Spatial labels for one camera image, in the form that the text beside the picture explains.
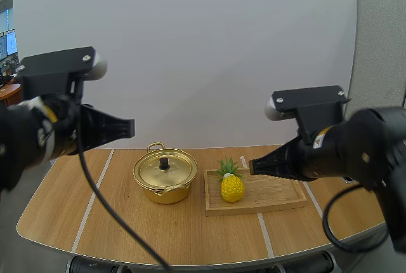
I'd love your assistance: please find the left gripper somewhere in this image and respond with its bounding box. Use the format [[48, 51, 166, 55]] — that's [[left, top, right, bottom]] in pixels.
[[54, 94, 136, 157]]

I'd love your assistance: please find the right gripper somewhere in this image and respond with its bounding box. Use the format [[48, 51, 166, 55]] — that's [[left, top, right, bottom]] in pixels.
[[249, 138, 314, 182]]

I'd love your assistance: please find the gold lid with black knob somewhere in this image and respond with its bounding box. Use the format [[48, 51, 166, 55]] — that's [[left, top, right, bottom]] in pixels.
[[138, 151, 194, 188]]

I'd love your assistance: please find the yellow toy pineapple green crown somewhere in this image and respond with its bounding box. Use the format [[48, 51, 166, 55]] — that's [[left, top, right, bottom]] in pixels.
[[213, 157, 246, 203]]

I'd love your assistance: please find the shallow wooden tray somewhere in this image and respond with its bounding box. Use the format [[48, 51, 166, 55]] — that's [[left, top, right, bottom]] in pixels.
[[204, 167, 309, 218]]

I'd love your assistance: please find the brown wooden desk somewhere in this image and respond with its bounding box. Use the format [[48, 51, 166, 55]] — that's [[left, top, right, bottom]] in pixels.
[[0, 83, 22, 107]]

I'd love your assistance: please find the white backdrop board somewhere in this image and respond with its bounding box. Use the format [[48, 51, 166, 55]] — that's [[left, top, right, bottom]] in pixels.
[[12, 0, 358, 150]]

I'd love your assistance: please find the black ribbed cylinder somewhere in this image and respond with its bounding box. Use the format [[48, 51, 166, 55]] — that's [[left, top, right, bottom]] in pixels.
[[65, 255, 133, 273]]

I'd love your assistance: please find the grey partition panel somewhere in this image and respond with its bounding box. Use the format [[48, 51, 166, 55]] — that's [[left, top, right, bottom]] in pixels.
[[347, 0, 406, 109]]

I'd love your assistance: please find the black cable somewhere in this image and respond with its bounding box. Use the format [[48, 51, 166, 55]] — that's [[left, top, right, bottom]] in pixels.
[[322, 183, 394, 253], [75, 126, 174, 273]]

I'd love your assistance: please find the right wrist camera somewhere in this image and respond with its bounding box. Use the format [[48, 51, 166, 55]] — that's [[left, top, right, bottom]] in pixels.
[[264, 85, 352, 144]]

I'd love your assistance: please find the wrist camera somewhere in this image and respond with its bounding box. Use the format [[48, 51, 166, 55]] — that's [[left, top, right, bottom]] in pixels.
[[264, 85, 352, 144], [15, 46, 108, 107]]

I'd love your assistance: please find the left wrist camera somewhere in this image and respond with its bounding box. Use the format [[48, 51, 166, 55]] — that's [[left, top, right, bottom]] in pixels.
[[15, 46, 108, 107]]

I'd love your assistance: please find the gold pot with two handles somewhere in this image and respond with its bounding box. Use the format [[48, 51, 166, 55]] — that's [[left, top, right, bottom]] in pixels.
[[133, 142, 198, 205]]

